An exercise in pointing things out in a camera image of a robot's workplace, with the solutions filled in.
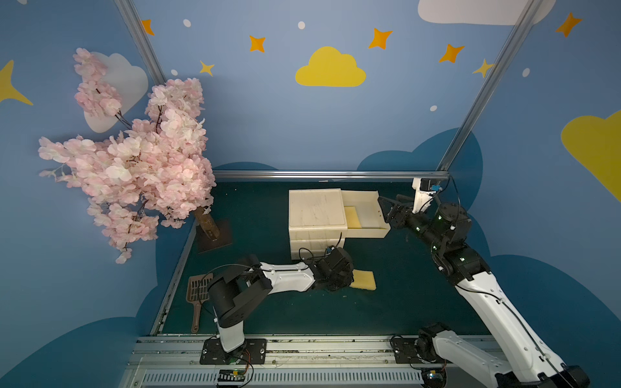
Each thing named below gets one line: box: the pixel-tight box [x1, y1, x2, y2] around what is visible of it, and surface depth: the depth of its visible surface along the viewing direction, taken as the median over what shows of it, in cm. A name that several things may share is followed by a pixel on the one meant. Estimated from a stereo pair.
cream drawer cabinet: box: [287, 188, 348, 261], surface depth 85 cm
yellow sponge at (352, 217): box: [343, 206, 363, 229], surface depth 90 cm
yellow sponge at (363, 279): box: [349, 269, 377, 291], surface depth 88 cm
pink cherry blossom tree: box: [38, 48, 217, 265], surface depth 57 cm
